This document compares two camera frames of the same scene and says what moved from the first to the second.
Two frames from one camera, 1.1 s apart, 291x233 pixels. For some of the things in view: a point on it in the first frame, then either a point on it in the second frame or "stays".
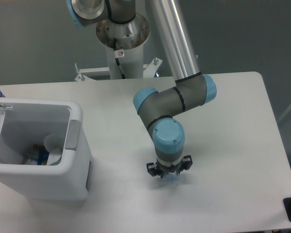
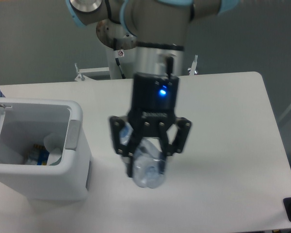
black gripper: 153,169 to 155,100
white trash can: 16,124 stays
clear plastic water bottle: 171,178 to 149,160
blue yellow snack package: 43,155 stays
